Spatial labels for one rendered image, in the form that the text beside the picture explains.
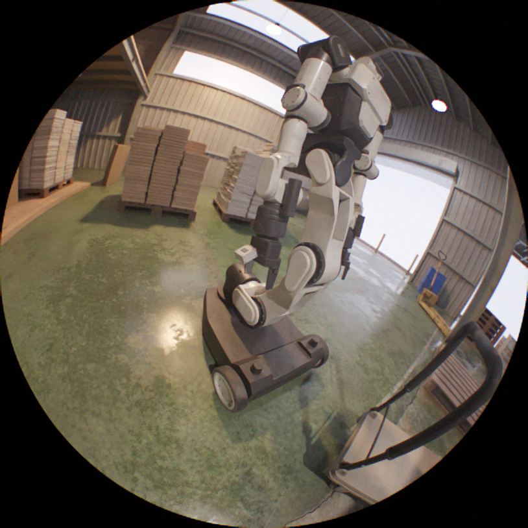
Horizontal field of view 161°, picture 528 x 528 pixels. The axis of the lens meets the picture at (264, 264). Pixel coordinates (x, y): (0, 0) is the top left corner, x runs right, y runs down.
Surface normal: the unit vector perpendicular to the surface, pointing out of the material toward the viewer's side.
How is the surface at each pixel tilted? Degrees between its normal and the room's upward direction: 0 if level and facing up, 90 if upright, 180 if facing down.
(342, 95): 101
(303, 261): 90
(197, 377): 0
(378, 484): 0
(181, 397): 0
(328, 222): 90
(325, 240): 90
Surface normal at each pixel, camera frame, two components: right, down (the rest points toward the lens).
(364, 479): 0.34, -0.85
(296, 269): -0.77, 0.00
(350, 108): -0.19, 0.49
